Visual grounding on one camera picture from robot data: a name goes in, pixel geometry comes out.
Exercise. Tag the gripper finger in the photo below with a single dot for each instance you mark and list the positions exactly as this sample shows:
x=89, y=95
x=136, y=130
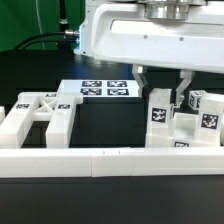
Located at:
x=187, y=77
x=139, y=72

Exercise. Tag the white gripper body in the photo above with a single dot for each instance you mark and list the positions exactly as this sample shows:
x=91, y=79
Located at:
x=123, y=32

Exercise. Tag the white chair seat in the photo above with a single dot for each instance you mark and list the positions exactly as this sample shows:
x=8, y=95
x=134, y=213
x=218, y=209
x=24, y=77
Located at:
x=182, y=134

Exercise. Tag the white base tag plate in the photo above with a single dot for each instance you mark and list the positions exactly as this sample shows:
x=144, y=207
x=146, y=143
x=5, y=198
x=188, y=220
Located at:
x=100, y=88

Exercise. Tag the black pole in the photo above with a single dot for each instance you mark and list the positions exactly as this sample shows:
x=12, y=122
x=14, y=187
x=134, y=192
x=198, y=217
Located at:
x=63, y=16

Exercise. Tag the white front fence bar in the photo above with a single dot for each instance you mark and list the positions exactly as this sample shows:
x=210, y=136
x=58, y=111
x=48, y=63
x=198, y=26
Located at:
x=110, y=162

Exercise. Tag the white left fence piece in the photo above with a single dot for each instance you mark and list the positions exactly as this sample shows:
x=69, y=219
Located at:
x=2, y=113

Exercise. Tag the white chair back frame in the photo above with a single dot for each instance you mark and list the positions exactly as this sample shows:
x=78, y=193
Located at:
x=56, y=109

